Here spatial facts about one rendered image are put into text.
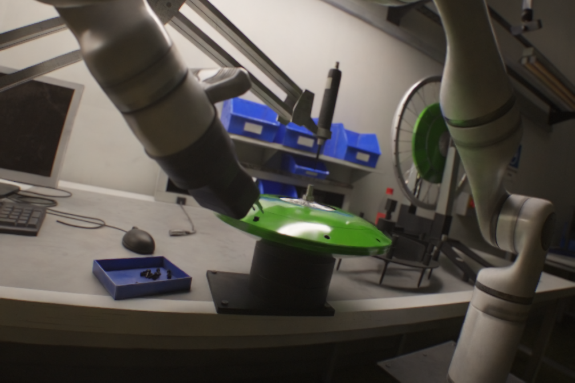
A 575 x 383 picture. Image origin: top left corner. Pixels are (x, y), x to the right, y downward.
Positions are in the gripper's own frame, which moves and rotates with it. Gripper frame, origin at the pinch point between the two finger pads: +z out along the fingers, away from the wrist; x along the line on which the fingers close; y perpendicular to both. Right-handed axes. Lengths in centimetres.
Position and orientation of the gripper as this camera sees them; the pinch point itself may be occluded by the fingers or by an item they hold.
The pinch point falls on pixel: (258, 211)
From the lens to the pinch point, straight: 44.1
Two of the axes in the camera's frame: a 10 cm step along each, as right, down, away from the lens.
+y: -4.4, 7.5, -5.0
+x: 8.6, 1.9, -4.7
